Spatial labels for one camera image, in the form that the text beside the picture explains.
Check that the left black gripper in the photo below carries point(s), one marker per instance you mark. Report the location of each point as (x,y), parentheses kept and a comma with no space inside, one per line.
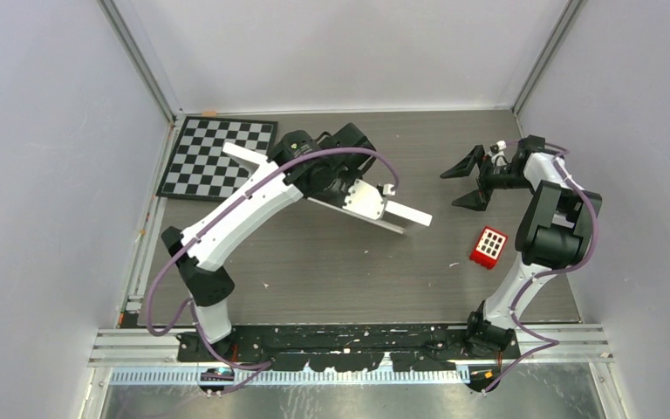
(339,202)

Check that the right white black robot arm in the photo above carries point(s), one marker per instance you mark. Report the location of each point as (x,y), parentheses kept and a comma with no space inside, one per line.
(554,236)

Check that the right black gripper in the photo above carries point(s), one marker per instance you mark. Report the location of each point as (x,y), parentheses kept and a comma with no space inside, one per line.
(479,198)

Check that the aluminium rail profile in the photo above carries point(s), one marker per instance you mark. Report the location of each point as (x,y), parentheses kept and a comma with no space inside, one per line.
(136,357)

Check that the black white checkerboard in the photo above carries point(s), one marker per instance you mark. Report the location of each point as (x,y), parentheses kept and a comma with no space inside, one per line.
(198,169)

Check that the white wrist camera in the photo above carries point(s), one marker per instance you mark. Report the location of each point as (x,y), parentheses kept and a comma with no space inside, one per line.
(366,200)
(497,149)

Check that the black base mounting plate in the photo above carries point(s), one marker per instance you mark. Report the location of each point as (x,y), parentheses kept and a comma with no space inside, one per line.
(346,348)

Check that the red bit holder box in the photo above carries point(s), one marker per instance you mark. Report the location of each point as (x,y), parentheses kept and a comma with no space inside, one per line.
(488,248)

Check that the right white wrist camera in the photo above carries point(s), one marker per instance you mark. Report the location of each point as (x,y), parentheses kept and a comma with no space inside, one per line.
(497,149)

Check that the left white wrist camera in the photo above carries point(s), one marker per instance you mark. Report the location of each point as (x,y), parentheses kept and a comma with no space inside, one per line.
(366,200)

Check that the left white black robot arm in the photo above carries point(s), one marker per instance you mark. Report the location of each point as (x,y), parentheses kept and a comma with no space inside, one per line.
(297,167)

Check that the white wooden photo frame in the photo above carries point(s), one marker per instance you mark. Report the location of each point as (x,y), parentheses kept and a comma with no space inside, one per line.
(404,215)

